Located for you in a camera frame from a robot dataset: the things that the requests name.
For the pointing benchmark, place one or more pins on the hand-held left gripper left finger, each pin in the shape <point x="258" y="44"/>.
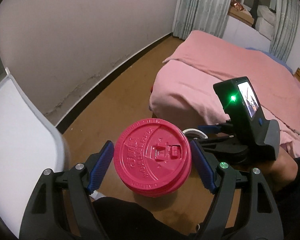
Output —
<point x="101" y="165"/>

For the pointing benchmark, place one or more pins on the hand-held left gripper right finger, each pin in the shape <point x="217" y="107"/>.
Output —
<point x="205" y="165"/>

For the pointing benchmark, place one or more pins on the bed with pink blanket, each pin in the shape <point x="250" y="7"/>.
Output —
<point x="215" y="62"/>

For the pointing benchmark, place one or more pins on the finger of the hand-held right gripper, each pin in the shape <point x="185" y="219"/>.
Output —
<point x="215" y="145"/>
<point x="210" y="128"/>

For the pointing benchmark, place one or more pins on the blue bed sheet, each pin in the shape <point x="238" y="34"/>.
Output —
<point x="280" y="60"/>

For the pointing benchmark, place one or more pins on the person's right forearm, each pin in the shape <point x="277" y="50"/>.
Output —
<point x="282" y="170"/>

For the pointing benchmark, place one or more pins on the window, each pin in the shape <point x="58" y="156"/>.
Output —
<point x="252" y="2"/>

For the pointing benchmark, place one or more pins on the pale green curtain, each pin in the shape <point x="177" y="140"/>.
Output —
<point x="285" y="25"/>
<point x="202" y="7"/>

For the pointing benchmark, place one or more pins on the red plastic cup lid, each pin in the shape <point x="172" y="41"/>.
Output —
<point x="152" y="155"/>

